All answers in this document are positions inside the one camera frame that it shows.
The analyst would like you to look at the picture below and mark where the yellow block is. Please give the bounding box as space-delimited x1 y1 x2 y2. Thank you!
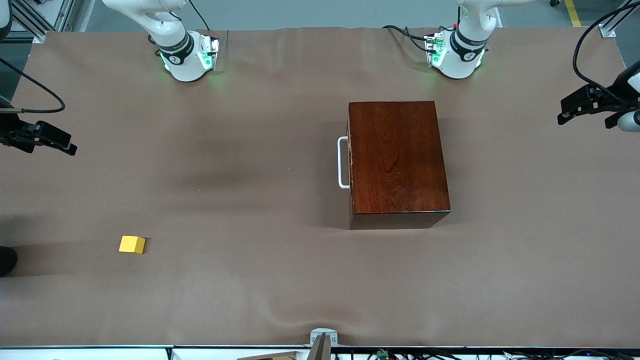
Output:
118 235 147 255

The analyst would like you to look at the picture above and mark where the wooden drawer with white handle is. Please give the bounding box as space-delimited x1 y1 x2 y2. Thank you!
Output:
337 135 354 191

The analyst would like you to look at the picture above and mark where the dark wooden drawer cabinet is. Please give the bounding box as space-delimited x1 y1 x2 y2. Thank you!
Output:
347 101 452 230

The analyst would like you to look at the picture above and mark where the yellow floor tape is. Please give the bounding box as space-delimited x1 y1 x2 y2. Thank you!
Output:
564 0 584 28

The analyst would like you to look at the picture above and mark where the black round object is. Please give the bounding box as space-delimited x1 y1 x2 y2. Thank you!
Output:
0 246 18 277

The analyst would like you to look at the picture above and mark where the brown table cover sheet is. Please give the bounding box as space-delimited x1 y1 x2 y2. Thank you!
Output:
0 26 640 349

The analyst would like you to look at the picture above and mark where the brown cardboard piece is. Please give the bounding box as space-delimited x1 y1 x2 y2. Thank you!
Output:
236 351 301 360

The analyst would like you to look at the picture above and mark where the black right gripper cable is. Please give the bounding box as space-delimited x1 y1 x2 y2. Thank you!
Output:
0 57 66 114

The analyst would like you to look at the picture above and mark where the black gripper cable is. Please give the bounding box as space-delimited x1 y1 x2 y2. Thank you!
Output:
0 57 66 114
572 0 640 106

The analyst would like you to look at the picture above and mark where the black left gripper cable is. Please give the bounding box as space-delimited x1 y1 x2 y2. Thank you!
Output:
572 0 640 106

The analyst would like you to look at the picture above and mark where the aluminium frame profile with bracket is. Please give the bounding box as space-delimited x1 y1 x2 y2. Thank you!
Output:
599 0 640 39

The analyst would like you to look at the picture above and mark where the slanted aluminium frame profile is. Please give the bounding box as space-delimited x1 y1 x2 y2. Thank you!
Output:
10 0 49 44

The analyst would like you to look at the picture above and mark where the upright aluminium frame profile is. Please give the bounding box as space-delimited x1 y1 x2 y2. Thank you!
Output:
50 0 77 32

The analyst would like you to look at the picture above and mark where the black right arm base cable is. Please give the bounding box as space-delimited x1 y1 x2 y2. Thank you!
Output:
187 0 211 32

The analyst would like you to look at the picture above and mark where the black arm base cable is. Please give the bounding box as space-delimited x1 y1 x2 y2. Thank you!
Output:
187 0 211 32
382 25 441 53

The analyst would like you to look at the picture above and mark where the black left arm base cable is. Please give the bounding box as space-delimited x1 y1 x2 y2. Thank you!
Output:
382 25 441 53

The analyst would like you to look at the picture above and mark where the metal clamp bracket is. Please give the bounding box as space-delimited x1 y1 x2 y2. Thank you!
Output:
307 327 339 360

